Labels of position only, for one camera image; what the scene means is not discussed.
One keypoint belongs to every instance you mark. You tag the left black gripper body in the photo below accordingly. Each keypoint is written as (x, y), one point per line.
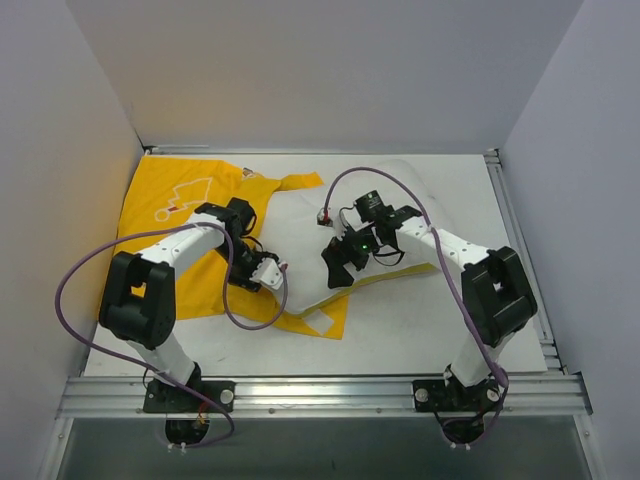
(245, 279)

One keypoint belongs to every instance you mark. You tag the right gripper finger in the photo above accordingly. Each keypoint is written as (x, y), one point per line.
(341, 277)
(333, 268)

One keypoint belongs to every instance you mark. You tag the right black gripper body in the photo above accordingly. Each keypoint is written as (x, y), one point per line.
(345, 248)

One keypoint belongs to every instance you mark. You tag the white pillow with yellow edge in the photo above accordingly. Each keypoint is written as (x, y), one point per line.
(290, 230)

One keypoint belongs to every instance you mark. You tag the yellow pillowcase with print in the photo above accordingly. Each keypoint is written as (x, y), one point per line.
(165, 191)

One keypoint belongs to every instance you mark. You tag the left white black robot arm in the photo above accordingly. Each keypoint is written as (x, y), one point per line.
(139, 300)

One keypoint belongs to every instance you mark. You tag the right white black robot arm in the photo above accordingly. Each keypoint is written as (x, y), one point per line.
(490, 287)

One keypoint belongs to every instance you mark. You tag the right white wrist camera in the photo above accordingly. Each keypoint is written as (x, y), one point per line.
(336, 221)

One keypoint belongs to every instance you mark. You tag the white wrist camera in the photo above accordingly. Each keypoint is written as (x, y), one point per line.
(270, 273)
(336, 221)

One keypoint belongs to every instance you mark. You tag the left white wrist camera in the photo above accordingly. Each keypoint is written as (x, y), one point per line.
(270, 273)

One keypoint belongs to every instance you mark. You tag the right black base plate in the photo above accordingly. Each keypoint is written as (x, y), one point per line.
(437, 396)

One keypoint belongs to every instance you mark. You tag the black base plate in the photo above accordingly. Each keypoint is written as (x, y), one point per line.
(437, 396)
(161, 398)

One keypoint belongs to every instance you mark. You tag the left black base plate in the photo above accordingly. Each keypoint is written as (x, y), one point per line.
(161, 398)

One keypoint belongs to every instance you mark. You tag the aluminium front rail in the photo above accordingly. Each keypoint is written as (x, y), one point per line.
(549, 394)

